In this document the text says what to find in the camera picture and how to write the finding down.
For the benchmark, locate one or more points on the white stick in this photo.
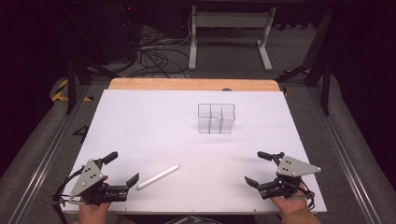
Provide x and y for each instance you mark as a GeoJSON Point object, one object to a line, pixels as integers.
{"type": "Point", "coordinates": [158, 177]}

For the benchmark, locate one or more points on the aluminium floor rail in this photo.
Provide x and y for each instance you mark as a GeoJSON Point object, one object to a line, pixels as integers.
{"type": "Point", "coordinates": [46, 155]}
{"type": "Point", "coordinates": [342, 155]}

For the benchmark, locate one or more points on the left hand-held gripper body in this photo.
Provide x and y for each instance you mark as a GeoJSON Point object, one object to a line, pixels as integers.
{"type": "Point", "coordinates": [85, 178]}

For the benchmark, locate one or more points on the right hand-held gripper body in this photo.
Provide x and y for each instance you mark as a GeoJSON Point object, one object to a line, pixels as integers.
{"type": "Point", "coordinates": [291, 168]}

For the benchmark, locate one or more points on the person's right hand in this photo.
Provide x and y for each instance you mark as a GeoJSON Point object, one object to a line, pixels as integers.
{"type": "Point", "coordinates": [289, 205]}

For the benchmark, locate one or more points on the yellow black hazard tape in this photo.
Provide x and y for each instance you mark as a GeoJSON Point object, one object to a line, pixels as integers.
{"type": "Point", "coordinates": [60, 93]}

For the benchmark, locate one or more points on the clear plastic organizer box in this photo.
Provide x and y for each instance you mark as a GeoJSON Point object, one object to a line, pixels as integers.
{"type": "Point", "coordinates": [216, 118]}

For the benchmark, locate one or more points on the white board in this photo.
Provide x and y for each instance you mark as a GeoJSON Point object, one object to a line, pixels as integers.
{"type": "Point", "coordinates": [193, 149]}

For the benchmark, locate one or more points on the dark computer case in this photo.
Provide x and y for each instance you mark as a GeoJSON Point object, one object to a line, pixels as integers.
{"type": "Point", "coordinates": [115, 31]}

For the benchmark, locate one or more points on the wooden table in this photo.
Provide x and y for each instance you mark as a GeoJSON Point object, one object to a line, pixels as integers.
{"type": "Point", "coordinates": [193, 84]}

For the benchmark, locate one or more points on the person's left hand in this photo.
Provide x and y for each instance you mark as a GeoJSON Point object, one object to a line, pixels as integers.
{"type": "Point", "coordinates": [93, 214]}

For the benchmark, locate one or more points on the black metal stand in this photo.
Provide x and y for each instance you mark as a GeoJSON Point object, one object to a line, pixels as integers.
{"type": "Point", "coordinates": [325, 87]}
{"type": "Point", "coordinates": [71, 90]}

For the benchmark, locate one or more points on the white metal desk frame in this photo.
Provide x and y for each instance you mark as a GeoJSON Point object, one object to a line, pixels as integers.
{"type": "Point", "coordinates": [230, 20]}

